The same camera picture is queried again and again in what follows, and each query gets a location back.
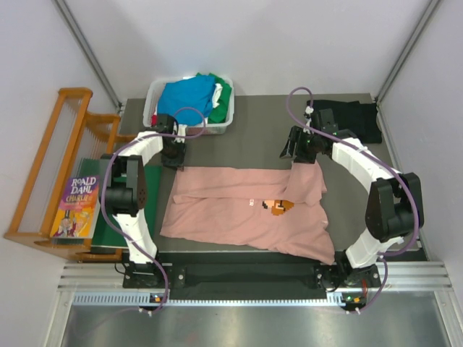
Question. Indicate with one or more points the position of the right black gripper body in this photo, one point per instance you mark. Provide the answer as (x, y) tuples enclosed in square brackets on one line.
[(306, 145)]

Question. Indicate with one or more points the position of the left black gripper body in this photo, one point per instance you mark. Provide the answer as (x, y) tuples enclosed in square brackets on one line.
[(173, 159)]

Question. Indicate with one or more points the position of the pink t shirt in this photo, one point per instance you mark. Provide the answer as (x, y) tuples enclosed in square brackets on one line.
[(272, 209)]

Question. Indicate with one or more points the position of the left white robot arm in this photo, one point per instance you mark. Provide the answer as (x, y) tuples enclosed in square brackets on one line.
[(124, 191)]

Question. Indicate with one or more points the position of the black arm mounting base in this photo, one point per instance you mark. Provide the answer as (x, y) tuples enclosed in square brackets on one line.
[(247, 275)]

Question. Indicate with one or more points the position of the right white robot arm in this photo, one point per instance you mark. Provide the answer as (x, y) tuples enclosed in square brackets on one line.
[(394, 207)]

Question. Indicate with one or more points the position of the green t shirt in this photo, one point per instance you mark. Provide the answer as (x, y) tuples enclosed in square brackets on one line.
[(227, 90)]

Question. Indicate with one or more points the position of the folded black t shirt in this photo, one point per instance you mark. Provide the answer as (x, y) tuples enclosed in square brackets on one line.
[(359, 118)]

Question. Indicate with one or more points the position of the blue t shirt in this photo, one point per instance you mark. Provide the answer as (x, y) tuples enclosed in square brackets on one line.
[(184, 99)]

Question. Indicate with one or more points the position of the white t shirt in basket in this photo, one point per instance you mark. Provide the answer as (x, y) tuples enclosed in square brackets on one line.
[(214, 109)]

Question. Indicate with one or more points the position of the wooden rack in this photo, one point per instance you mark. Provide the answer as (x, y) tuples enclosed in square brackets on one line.
[(72, 134)]

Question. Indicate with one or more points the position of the Roald Dahl book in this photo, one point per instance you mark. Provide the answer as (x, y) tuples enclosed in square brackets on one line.
[(78, 209)]

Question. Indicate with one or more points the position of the green book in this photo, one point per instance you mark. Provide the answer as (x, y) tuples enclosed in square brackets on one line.
[(104, 235)]

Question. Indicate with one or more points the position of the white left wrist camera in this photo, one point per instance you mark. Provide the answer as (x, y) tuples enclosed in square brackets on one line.
[(181, 134)]

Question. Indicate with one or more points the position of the grey slotted cable duct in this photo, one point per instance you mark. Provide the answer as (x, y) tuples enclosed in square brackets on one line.
[(147, 299)]

